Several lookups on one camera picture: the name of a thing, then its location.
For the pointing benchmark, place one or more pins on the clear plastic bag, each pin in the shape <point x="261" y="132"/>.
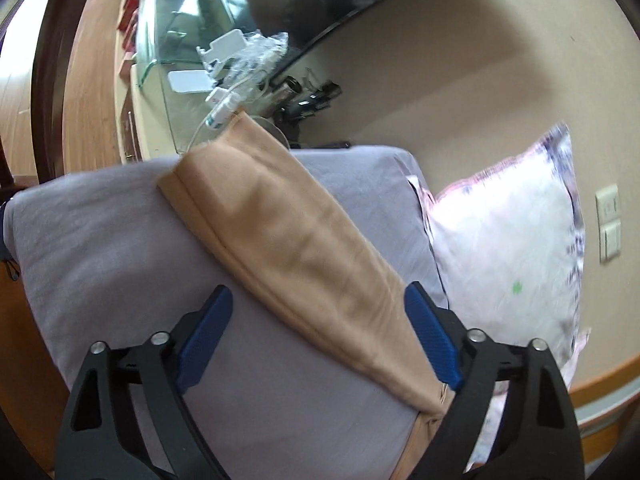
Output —
<point x="259" y="57"/>

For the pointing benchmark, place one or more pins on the tan tights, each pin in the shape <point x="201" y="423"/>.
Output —
<point x="284" y="237"/>

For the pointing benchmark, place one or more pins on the white floral pillow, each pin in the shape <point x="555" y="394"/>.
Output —
<point x="509" y="245"/>

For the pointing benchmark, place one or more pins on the dark wooden door frame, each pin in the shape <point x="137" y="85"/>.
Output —
<point x="49" y="72"/>

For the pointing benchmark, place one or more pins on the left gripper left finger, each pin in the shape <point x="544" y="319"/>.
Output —
<point x="100" y="437"/>

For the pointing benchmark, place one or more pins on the beige wall switch plate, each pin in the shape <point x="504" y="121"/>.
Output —
<point x="609" y="223"/>

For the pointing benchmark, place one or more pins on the lavender bed sheet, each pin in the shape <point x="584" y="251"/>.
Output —
<point x="104" y="257"/>

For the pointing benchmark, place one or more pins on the white charger box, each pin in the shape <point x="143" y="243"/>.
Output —
<point x="220" y="50"/>

